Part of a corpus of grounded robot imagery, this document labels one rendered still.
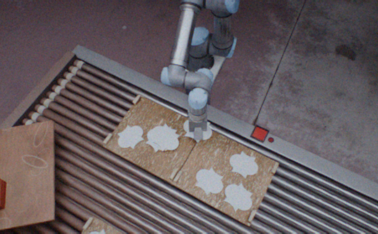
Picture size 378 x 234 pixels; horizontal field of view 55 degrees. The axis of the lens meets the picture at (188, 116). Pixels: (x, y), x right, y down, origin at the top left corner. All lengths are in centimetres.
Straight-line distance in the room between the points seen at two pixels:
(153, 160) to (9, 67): 216
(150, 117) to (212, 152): 39
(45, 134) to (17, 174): 23
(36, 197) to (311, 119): 218
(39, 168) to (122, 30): 206
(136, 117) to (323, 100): 180
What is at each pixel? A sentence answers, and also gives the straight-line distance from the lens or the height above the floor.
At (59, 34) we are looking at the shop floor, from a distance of 376.
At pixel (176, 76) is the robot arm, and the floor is 136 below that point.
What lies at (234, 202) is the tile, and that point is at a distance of 176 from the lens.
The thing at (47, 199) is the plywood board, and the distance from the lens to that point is 179.
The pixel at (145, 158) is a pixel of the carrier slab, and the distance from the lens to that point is 185.
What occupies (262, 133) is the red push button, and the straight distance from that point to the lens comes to 193.
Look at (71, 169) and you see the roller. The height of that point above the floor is 92.
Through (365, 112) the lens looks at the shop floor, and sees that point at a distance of 333.
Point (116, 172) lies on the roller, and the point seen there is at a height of 92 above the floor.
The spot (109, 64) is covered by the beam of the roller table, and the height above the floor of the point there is 92.
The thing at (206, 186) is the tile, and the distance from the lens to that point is 178.
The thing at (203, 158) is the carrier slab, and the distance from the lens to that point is 184.
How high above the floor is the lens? 263
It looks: 61 degrees down
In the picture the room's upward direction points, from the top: 2 degrees counter-clockwise
